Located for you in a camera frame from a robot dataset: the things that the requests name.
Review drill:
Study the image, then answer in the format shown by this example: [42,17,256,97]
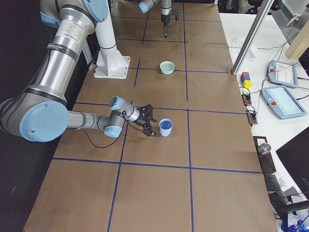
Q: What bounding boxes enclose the wooden board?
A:
[285,12,309,59]

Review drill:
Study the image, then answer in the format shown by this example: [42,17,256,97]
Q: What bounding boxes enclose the orange black connector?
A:
[246,109,258,126]
[241,94,252,106]

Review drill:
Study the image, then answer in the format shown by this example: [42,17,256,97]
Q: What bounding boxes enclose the light blue plastic cup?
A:
[159,118,173,137]

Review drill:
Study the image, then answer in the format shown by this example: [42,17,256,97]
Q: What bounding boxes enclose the far orange black connector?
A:
[241,94,252,106]

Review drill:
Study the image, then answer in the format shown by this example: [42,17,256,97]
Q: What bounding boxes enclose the black flat tray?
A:
[253,136,276,174]

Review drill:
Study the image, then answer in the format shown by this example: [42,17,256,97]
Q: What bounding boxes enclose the small metal cup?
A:
[257,143,271,155]

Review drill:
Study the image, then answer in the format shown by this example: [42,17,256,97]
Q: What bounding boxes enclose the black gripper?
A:
[161,9,179,38]
[135,104,157,137]

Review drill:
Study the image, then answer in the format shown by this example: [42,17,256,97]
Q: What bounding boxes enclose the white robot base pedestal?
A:
[94,5,130,79]

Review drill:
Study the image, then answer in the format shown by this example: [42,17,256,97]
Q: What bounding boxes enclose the far teach pendant tablet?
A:
[267,60,298,88]

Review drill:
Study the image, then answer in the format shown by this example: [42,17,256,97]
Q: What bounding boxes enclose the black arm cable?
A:
[79,110,148,149]

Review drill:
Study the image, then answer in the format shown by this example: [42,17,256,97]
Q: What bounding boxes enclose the mint green bowl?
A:
[159,61,175,75]

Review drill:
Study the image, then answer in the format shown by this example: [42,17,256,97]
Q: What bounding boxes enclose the red blue yellow blocks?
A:
[240,72,252,89]

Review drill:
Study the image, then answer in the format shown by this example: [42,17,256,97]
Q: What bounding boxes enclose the teach pendant tablet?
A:
[267,60,298,88]
[261,86,307,119]

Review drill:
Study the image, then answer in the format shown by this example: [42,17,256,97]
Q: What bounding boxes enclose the aluminium frame post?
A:
[231,0,274,75]

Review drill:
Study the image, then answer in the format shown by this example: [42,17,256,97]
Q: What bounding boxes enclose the near orange black connector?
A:
[246,109,258,126]

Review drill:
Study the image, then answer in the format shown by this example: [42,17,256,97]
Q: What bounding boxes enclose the near teach pendant tablet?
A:
[261,86,307,119]

